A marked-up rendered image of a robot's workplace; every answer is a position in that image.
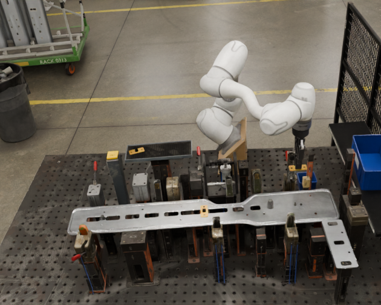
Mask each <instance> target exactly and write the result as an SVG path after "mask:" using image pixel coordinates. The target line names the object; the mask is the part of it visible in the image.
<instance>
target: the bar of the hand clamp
mask: <svg viewBox="0 0 381 305"><path fill-rule="evenodd" d="M294 162H295V152H294V151H287V182H289V174H292V177H293V178H292V180H293V182H294V181H295V171H290V170H289V167H288V166H291V165H294Z"/></svg>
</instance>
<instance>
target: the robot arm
mask: <svg viewBox="0 0 381 305"><path fill-rule="evenodd" d="M247 54H248V50H247V47H246V46H245V45H244V44H243V43H242V42H240V41H231V42H229V43H228V44H227V45H225V46H224V48H223V49H222V50H221V51H220V53H219V55H218V56H217V58H216V59H215V62H214V64H213V66H212V68H211V69H210V71H209V72H208V73H207V74H206V75H204V76H203V77H202V78H201V80H200V87H201V89H202V90H203V91H204V92H205V93H206V94H208V95H210V96H213V97H216V100H215V103H214V105H213V107H212V108H211V109H210V108H206V109H204V110H202V111H201V112H200V113H199V115H198V117H197V120H196V122H197V126H198V127H199V129H200V130H201V132H202V133H203V134H204V135H205V136H207V137H208V138H210V139H211V140H213V141H214V142H216V143H217V144H219V145H218V146H217V147H216V150H217V151H220V150H222V152H221V154H222V155H225V153H226V152H227V151H228V150H229V149H230V148H231V147H232V146H234V144H236V142H238V141H239V140H240V139H241V124H240V123H238V124H237V125H236V126H233V125H231V123H232V119H233V117H234V116H235V114H236V113H237V112H238V110H239V108H240V107H241V105H242V103H243V101H244V103H245V105H246V107H247V109H248V111H249V113H250V114H251V115H252V116H253V117H254V118H256V119H258V120H260V123H259V126H260V129H261V130H262V132H263V133H265V134H266V135H269V136H275V135H278V134H281V133H283V132H284V131H287V130H288V129H289V128H291V127H292V134H293V135H294V136H295V148H294V150H295V162H294V166H295V169H302V160H303V159H304V151H305V145H304V142H305V137H306V136H308V134H309V129H310V127H311V121H312V115H313V113H314V108H315V102H316V96H315V91H314V87H313V86H312V85H311V84H309V83H306V82H301V83H297V84H296V85H295V86H294V88H293V89H292V91H291V95H289V97H288V99H287V100H286V101H285V102H283V103H281V102H278V103H268V104H267V105H265V106H264V107H261V106H259V103H258V101H257V99H256V97H255V94H254V93H253V91H252V90H251V89H250V88H248V87H246V86H244V85H241V84H239V83H238V78H239V75H240V74H241V72H242V70H243V67H244V64H245V62H246V59H247Z"/></svg>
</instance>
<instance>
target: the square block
mask: <svg viewBox="0 0 381 305"><path fill-rule="evenodd" d="M367 223H368V214H367V211H366V209H365V207H364V205H360V206H349V207H348V210H347V222H346V226H345V230H346V232H347V235H348V238H349V240H350V243H351V246H352V248H353V251H354V254H355V257H356V260H357V263H358V265H359V258H360V252H361V248H362V243H363V238H364V234H365V228H366V225H367Z"/></svg>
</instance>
